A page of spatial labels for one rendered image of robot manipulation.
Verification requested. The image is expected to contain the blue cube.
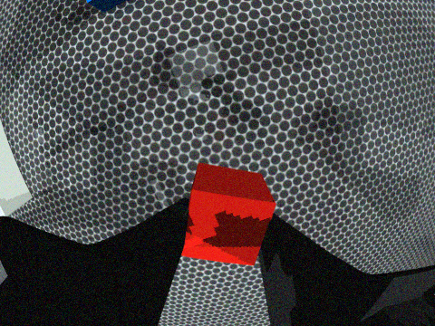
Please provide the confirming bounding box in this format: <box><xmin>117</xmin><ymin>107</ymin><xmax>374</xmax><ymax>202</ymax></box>
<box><xmin>87</xmin><ymin>0</ymin><xmax>126</xmax><ymax>12</ymax></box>

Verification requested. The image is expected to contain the red cube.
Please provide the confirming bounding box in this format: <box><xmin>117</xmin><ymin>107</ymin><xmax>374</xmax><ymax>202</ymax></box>
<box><xmin>181</xmin><ymin>163</ymin><xmax>276</xmax><ymax>265</ymax></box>

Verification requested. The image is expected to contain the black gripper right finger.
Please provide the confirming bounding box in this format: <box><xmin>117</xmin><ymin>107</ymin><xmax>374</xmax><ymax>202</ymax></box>
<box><xmin>257</xmin><ymin>213</ymin><xmax>435</xmax><ymax>326</ymax></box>

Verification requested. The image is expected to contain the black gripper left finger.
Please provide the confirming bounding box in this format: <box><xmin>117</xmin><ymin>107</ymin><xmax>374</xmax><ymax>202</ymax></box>
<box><xmin>0</xmin><ymin>198</ymin><xmax>189</xmax><ymax>326</ymax></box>

